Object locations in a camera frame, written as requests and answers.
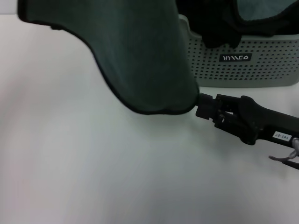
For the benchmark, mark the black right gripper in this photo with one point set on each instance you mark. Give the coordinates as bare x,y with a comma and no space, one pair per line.
261,123

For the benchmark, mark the dark green towel black hem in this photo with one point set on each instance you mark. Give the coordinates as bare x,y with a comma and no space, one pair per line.
130,58

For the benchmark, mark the grey-green perforated storage box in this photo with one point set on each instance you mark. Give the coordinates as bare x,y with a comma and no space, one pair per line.
233,74

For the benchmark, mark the light teal towel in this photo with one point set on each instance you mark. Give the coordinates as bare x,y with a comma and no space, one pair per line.
257,11

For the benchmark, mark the black cloth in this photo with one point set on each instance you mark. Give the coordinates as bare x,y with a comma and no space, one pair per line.
215,25

